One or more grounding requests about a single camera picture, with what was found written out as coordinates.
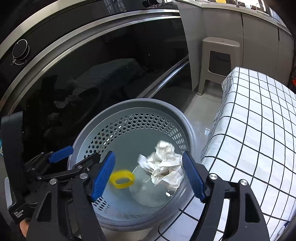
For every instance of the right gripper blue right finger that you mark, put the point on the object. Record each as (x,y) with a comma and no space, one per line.
(195,178)

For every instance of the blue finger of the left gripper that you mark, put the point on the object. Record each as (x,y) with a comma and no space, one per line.
(61,154)

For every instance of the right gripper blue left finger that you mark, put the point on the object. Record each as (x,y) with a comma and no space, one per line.
(101,179)

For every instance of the grey perforated trash basket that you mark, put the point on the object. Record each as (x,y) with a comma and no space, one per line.
(129,129)

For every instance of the grey kitchen cabinets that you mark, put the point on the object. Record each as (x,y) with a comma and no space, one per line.
(265,45)

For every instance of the left human hand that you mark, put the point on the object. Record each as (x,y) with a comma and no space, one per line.
(24,226)

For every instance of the crumpled white paper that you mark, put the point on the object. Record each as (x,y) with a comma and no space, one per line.
(164,166)

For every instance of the white black grid tablecloth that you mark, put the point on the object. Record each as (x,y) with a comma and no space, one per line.
(245,128)

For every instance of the black built-in oven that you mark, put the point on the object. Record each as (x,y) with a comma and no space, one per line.
(83,60)

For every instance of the oven control knob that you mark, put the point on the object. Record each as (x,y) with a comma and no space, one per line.
(21,50)

